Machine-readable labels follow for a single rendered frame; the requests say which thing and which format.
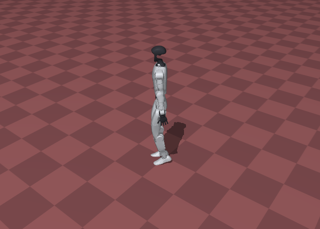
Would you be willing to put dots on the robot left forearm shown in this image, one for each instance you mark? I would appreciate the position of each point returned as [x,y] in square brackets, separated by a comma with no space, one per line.
[160,101]

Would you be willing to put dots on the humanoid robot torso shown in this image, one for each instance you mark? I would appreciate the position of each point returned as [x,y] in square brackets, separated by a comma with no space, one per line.
[164,70]

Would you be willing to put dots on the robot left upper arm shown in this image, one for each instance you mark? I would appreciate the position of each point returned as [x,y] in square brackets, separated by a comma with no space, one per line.
[159,76]

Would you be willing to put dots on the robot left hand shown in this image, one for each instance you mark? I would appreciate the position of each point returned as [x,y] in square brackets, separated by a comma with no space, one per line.
[162,119]

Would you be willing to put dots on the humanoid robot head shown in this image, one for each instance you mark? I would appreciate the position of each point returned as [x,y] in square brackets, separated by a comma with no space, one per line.
[158,50]

